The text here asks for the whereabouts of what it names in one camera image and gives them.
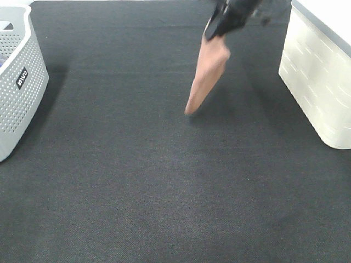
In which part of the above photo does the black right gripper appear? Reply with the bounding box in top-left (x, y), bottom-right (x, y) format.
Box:
top-left (205, 0), bottom-right (271, 41)

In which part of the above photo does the orange-brown towel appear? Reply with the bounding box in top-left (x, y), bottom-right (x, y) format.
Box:
top-left (184, 35), bottom-right (231, 115)

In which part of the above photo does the white plastic storage bin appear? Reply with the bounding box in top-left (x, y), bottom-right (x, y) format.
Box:
top-left (279, 1), bottom-right (350, 150)

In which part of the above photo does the black fabric table mat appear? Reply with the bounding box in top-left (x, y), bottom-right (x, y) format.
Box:
top-left (1, 1), bottom-right (350, 262)

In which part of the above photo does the grey perforated laundry basket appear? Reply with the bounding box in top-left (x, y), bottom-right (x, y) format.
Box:
top-left (1, 3), bottom-right (49, 161)

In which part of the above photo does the blue cloth in basket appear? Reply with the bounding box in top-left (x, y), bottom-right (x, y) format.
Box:
top-left (0, 55), bottom-right (7, 67)

